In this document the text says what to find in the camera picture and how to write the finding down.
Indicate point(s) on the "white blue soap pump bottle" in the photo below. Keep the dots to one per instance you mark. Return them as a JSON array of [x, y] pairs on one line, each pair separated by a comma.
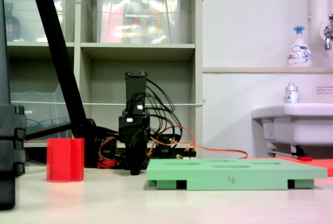
[[299, 54]]

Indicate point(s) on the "dark glass bottle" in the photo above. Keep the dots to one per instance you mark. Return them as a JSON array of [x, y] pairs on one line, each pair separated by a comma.
[[11, 26]]

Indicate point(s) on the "pink package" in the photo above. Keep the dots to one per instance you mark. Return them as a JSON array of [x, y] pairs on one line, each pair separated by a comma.
[[110, 26]]

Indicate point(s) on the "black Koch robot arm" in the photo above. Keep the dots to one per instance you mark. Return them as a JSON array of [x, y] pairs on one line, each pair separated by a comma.
[[135, 88]]

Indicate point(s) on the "black notched tripod leg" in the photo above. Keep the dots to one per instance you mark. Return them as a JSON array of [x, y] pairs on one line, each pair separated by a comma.
[[10, 140]]

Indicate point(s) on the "white sink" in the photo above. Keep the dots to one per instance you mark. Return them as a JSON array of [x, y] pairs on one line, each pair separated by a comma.
[[299, 125]]

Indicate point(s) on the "metal faucet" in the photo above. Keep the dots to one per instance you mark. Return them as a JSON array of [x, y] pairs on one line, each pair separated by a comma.
[[327, 34]]

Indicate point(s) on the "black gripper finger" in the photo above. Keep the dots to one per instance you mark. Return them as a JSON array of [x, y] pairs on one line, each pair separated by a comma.
[[134, 159], [144, 151]]

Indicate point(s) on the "red cross columnar block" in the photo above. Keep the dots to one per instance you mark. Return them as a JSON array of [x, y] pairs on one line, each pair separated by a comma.
[[65, 160]]

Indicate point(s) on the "small clear bottle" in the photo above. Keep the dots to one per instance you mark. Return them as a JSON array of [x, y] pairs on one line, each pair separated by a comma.
[[291, 95]]

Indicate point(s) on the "pink wall label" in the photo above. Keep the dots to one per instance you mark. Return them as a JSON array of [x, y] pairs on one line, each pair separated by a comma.
[[324, 90]]

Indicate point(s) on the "green shape hole board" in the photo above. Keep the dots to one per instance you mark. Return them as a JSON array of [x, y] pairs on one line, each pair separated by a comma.
[[234, 175]]

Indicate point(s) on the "beige shelf unit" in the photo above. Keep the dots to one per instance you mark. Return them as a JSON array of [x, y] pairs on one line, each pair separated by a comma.
[[138, 49]]

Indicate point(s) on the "white wall pipe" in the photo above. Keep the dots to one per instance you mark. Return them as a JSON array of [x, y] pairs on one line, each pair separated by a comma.
[[314, 0]]

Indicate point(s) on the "orange spray bottle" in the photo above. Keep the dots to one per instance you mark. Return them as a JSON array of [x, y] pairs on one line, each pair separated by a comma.
[[154, 18]]

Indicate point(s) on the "black tripod brace bar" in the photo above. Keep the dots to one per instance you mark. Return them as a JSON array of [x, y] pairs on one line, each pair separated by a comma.
[[46, 131]]

